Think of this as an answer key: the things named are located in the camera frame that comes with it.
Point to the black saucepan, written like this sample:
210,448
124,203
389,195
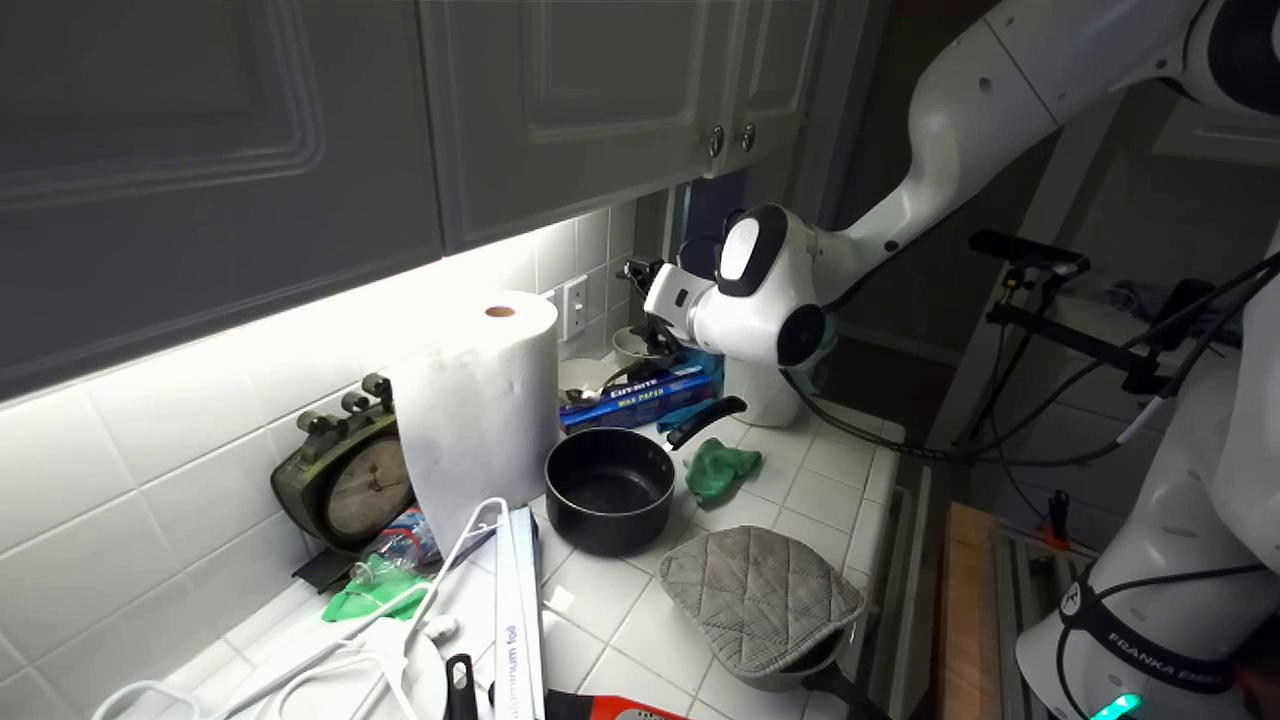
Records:
608,490

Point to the blue wax paper box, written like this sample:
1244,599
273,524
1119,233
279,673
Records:
635,400

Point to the white plastic clothes hanger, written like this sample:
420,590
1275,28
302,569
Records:
440,580

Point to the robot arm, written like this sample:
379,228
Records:
1000,90

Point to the camera on mount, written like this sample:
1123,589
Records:
1030,252

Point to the blue cloth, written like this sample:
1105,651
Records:
700,385

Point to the white paper towel roll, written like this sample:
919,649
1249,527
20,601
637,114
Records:
480,410

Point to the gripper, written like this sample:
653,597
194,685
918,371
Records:
664,340

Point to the white bowl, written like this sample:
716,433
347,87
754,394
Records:
630,345

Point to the grey quilted pot holder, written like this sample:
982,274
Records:
760,595

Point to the grey metal pot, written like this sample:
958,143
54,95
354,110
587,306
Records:
790,672

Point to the green kitchen scale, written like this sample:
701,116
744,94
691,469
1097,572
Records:
350,480

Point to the white wall switch plate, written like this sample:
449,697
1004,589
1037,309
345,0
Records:
575,307

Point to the grey wall cabinet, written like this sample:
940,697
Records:
300,120

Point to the clear plastic bottle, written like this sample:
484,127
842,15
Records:
400,545

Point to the red and black packet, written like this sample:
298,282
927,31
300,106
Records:
610,708

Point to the white dish with spoon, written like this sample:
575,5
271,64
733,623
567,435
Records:
585,378

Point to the round metal cabinet knob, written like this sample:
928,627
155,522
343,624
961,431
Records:
748,136
716,140

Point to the large grey cabinet door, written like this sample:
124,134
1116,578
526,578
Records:
200,150

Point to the white aluminium foil box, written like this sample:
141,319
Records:
520,620

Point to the narrow grey cabinet door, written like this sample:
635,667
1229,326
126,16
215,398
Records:
775,70

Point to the green cloth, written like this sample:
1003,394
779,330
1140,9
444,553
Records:
370,600
722,468

